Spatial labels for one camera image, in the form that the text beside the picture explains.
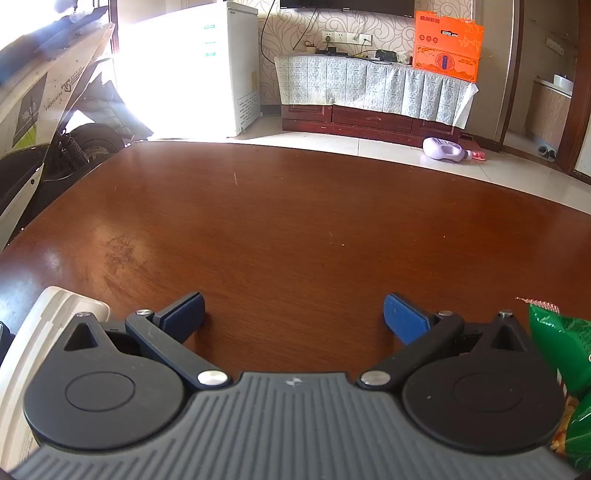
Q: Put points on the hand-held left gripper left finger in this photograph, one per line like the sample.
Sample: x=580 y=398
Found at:
x=187 y=316

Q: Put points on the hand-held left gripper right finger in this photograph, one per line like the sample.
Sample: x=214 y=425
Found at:
x=404 y=318

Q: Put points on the green snack packet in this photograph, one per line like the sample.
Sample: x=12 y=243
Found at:
x=563 y=341

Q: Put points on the white plastic box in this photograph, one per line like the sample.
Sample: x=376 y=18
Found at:
x=27 y=350

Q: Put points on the purple plastic bottle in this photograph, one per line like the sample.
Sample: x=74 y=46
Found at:
x=441 y=150

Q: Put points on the small red item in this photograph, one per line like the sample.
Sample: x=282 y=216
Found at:
x=479 y=155

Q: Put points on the dark wooden television cabinet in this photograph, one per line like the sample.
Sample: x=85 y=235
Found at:
x=369 y=122

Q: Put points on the TV cabinet with cloth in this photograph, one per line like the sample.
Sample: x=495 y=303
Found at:
x=351 y=83

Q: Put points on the white chest freezer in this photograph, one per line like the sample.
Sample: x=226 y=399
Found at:
x=221 y=69

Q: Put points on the wooden kitchen cabinet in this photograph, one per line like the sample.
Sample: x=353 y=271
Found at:
x=549 y=115

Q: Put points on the white electric scooter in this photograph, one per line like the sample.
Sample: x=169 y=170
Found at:
x=27 y=106

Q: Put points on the black device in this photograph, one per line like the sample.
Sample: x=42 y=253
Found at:
x=386 y=54

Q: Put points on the orange cardboard box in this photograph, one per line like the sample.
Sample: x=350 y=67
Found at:
x=443 y=41

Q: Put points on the white pot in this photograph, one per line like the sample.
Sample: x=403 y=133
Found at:
x=563 y=81

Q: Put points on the black flat television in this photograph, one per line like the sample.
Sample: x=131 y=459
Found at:
x=346 y=5

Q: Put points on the white wall socket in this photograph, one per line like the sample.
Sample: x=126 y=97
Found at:
x=362 y=38
x=328 y=37

